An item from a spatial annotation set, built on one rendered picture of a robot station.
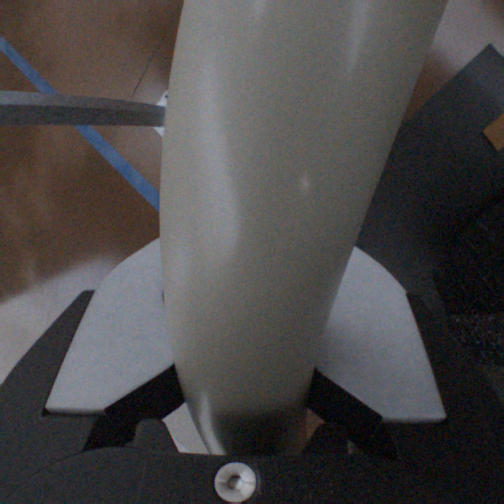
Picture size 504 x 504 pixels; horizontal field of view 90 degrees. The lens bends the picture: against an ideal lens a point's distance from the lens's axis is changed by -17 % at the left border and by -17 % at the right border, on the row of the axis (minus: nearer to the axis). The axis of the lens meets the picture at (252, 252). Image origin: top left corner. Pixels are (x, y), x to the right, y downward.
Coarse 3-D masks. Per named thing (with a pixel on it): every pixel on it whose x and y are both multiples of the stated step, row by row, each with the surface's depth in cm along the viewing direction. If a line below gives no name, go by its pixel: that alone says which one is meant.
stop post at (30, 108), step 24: (0, 96) 67; (24, 96) 75; (48, 96) 83; (72, 96) 92; (0, 120) 70; (24, 120) 77; (48, 120) 85; (72, 120) 94; (96, 120) 103; (120, 120) 114; (144, 120) 127
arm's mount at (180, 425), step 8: (184, 408) 77; (168, 416) 73; (176, 416) 74; (184, 416) 75; (168, 424) 71; (176, 424) 72; (184, 424) 74; (192, 424) 75; (176, 432) 71; (184, 432) 72; (192, 432) 73; (176, 440) 69; (184, 440) 70; (192, 440) 72; (200, 440) 73; (184, 448) 69; (192, 448) 70; (200, 448) 71
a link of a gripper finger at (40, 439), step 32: (64, 320) 7; (32, 352) 6; (64, 352) 6; (32, 384) 5; (0, 416) 5; (32, 416) 5; (64, 416) 5; (96, 416) 5; (0, 448) 4; (32, 448) 4; (64, 448) 4; (0, 480) 4
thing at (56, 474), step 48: (144, 432) 5; (336, 432) 5; (48, 480) 3; (96, 480) 4; (144, 480) 4; (192, 480) 4; (240, 480) 4; (288, 480) 4; (336, 480) 4; (384, 480) 4; (432, 480) 3
